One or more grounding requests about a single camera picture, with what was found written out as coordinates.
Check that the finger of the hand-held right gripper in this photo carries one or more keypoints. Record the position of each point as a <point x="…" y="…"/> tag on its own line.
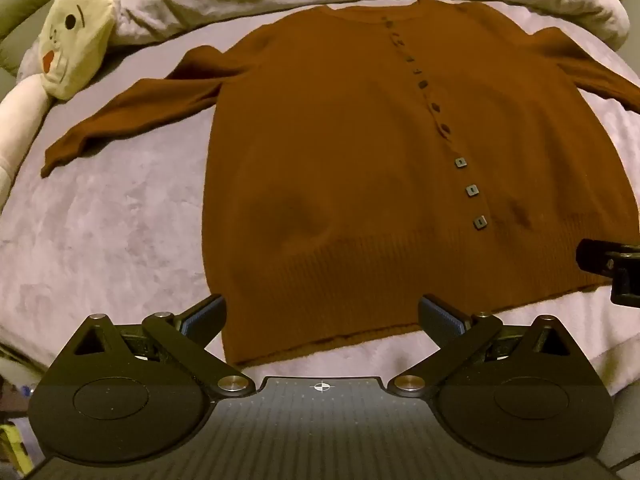
<point x="592" y="256"/>

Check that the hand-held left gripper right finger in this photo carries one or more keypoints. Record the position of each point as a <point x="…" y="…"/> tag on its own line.
<point x="436" y="312"/>

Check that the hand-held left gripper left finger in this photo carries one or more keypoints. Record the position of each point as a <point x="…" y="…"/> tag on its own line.
<point x="207" y="312"/>

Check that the brown knit button cardigan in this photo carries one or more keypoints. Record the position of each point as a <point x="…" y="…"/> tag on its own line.
<point x="350" y="160"/>

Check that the cream-faced pink plush toy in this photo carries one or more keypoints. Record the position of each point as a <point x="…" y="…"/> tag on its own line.
<point x="75" y="35"/>

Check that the grey headboard cushion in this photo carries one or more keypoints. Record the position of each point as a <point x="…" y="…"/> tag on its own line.
<point x="20" y="15"/>

